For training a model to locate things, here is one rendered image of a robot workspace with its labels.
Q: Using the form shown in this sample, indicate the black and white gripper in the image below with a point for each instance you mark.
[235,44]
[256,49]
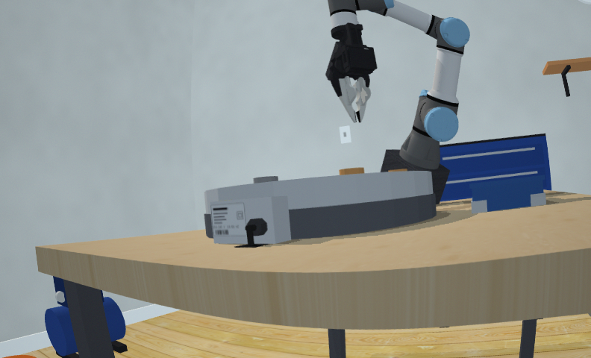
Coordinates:
[358,59]

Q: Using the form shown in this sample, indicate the blue crate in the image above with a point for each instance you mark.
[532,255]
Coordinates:
[507,194]

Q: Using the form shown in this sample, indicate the grey metal sleeve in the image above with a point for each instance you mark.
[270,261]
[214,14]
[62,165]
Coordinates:
[265,179]

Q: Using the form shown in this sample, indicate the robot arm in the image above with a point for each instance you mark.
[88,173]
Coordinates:
[436,119]

